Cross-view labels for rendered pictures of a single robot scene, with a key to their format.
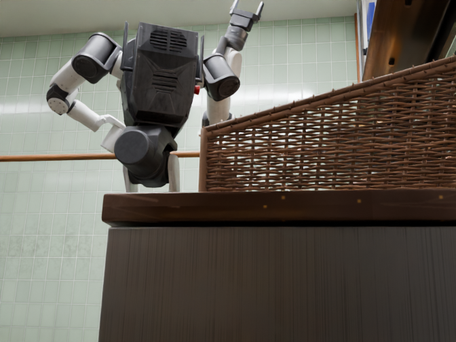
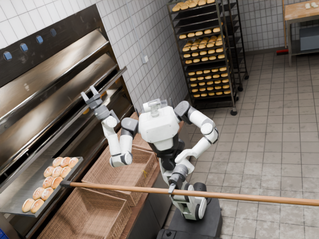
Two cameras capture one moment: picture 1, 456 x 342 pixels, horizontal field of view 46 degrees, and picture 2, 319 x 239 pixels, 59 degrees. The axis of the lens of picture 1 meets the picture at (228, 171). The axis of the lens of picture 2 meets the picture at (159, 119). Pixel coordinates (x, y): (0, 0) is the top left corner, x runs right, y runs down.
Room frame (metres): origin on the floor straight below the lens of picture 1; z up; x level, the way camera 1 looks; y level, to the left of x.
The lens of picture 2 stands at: (3.39, 0.90, 2.35)
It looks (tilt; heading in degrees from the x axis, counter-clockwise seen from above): 29 degrees down; 201
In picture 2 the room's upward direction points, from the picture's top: 18 degrees counter-clockwise
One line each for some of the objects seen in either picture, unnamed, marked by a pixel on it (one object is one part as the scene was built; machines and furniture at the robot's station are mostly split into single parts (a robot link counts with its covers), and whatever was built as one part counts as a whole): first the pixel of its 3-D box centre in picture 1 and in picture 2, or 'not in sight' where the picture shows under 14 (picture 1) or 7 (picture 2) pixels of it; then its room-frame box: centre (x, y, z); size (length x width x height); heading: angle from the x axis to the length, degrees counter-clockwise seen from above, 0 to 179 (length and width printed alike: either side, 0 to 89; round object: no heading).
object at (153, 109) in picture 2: not in sight; (152, 107); (1.75, 0.25, 1.47); 0.10 x 0.07 x 0.09; 106
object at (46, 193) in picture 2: not in sight; (46, 193); (2.25, -0.47, 1.21); 0.10 x 0.07 x 0.05; 174
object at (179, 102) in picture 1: (159, 82); (160, 126); (1.69, 0.24, 1.27); 0.34 x 0.30 x 0.36; 106
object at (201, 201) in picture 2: not in sight; (193, 207); (1.61, 0.28, 0.28); 0.21 x 0.20 x 0.13; 170
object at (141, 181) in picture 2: not in sight; (121, 171); (1.53, -0.33, 0.72); 0.56 x 0.49 x 0.28; 170
